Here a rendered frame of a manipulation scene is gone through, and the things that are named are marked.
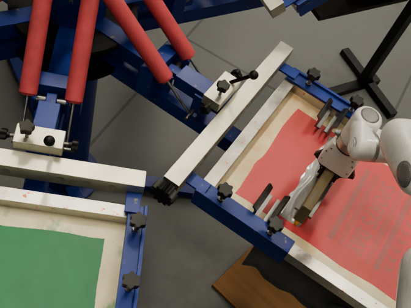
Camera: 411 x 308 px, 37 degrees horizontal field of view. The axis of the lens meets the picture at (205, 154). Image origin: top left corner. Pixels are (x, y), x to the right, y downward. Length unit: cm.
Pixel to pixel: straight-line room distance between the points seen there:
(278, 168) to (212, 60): 161
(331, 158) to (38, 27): 87
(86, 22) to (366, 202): 97
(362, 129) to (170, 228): 137
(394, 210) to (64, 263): 98
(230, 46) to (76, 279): 218
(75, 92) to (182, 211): 122
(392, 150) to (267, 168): 63
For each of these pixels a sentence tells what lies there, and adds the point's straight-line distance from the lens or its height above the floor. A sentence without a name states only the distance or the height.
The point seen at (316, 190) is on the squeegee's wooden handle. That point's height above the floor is 106.
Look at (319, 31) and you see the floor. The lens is 379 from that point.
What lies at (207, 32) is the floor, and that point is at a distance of 351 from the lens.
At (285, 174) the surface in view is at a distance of 184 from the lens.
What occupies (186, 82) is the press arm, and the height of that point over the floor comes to 104.
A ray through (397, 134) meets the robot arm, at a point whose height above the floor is 152.
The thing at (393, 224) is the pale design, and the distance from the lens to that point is 190.
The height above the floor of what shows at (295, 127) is 95.
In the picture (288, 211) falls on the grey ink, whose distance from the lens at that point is 177.
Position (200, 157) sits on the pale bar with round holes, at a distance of 168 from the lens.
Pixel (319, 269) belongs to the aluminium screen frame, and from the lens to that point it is 168.
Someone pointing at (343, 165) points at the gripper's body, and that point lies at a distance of 173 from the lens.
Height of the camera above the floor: 241
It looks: 54 degrees down
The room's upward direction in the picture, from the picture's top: 22 degrees clockwise
